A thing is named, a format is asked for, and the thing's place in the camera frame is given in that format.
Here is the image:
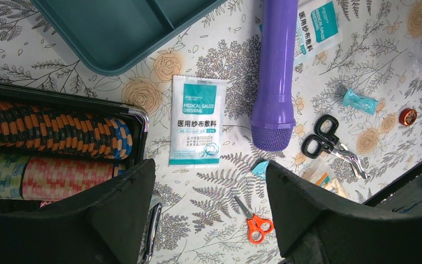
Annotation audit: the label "teal wrapped packet right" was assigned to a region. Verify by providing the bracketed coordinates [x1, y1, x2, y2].
[342, 89, 379, 115]

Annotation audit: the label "black poker chip case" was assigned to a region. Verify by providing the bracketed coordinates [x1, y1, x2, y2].
[0, 83, 163, 263]

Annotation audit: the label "adhesive bandage pack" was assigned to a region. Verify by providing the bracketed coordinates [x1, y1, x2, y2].
[301, 158, 348, 199]

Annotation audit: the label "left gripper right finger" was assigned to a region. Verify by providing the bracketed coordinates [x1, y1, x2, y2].
[265, 161, 422, 263]

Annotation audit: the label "purple flashlight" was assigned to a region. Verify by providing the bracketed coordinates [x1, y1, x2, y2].
[250, 0, 298, 152]

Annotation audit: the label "small red round tin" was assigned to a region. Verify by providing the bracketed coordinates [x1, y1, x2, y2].
[399, 108, 418, 126]

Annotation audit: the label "black handled scissors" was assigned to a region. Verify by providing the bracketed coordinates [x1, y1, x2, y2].
[301, 114, 370, 179]

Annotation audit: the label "gauze dressing packet left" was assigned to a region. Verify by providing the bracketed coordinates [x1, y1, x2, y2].
[169, 75, 227, 167]

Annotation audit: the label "teal divided tray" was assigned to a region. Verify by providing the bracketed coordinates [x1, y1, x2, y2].
[32, 0, 223, 76]

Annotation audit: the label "teal wrapped packet left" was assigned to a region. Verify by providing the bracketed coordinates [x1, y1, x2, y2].
[251, 161, 269, 180]

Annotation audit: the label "teal wrapped packet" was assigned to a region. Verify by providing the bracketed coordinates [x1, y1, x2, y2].
[251, 161, 269, 180]
[342, 89, 379, 115]

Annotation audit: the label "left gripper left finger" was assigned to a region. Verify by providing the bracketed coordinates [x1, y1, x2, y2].
[0, 159, 156, 263]

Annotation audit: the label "gauze dressing packet right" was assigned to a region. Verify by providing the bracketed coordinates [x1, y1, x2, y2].
[259, 1, 342, 68]

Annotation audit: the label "orange handled scissors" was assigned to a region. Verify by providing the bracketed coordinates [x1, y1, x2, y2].
[234, 196, 274, 244]

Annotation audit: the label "gauze dressing packet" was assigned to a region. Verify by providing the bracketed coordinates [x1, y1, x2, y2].
[169, 75, 227, 167]
[259, 1, 342, 68]

